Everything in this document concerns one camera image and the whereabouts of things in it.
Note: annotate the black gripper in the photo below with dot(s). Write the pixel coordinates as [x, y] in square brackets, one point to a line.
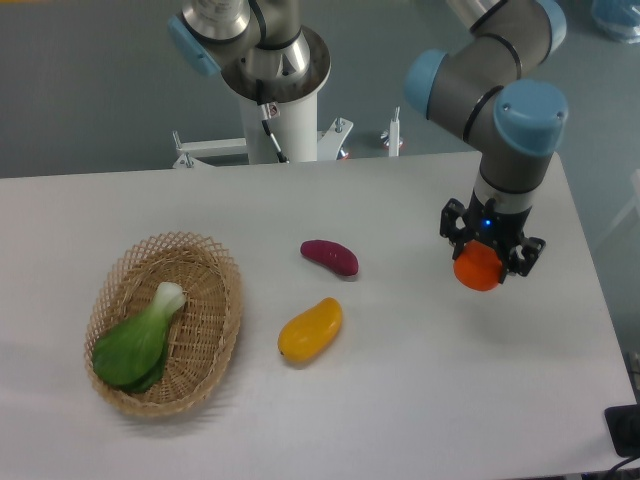
[504, 231]

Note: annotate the orange fruit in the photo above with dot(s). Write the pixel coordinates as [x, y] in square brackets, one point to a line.
[478, 267]

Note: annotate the purple sweet potato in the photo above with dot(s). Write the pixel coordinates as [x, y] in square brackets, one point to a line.
[334, 256]

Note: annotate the black device at table edge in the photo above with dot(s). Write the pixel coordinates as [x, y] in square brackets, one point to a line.
[623, 426]

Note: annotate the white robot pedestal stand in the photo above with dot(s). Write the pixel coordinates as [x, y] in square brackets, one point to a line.
[277, 93]

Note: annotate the yellow mango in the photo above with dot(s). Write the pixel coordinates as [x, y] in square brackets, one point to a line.
[308, 334]

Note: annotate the woven wicker basket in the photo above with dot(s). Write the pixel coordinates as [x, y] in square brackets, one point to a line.
[195, 287]

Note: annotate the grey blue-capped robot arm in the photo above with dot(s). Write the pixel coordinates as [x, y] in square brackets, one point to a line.
[482, 95]

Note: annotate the green bok choy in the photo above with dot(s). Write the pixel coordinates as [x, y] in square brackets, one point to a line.
[137, 345]

